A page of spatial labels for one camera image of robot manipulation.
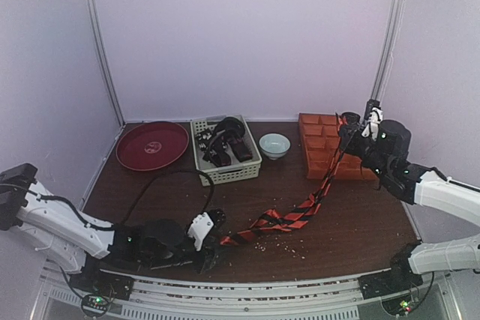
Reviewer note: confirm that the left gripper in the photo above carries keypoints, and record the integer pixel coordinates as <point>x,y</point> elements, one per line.
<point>208,257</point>

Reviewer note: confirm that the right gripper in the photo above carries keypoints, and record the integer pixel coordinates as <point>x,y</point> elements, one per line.
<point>352,133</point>

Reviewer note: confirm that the red navy striped tie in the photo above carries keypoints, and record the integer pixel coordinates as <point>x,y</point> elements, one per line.
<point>271,221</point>

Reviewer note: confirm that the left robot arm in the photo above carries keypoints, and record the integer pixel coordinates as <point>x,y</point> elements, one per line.
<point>78,242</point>

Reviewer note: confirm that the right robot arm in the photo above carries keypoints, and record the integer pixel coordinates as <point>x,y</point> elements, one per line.
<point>445,212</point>

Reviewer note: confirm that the dark ties in basket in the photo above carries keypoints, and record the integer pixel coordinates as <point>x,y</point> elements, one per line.
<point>226,135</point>

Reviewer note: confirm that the rolled dark tie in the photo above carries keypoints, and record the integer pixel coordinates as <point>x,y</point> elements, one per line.
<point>350,118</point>

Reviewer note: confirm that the orange compartment organizer box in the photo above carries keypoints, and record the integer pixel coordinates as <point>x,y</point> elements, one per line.
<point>319,140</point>

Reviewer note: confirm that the red round tray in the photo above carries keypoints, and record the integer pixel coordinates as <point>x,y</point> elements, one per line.
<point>152,146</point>

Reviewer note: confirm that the beige plastic basket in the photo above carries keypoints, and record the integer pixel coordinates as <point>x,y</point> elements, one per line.
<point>236,171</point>

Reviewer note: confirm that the pale blue ceramic bowl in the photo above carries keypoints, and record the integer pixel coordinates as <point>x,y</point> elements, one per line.
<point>274,145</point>

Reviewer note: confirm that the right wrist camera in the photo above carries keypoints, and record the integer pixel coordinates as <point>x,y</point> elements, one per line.
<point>372,118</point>

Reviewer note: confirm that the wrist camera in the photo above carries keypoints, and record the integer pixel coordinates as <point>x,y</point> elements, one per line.
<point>200,227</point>
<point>372,118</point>

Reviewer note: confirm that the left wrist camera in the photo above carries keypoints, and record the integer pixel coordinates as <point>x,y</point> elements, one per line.
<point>200,227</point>

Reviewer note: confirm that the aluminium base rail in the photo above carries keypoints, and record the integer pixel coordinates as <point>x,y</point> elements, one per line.
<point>328,298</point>

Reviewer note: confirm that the right aluminium frame post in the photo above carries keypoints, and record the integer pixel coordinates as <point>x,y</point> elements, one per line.
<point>386,56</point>

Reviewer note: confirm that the aluminium frame post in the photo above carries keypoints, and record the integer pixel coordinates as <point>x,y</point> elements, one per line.
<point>101,54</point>
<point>386,56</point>

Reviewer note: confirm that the left aluminium frame post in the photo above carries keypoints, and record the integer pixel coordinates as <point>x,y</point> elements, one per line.
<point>101,54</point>

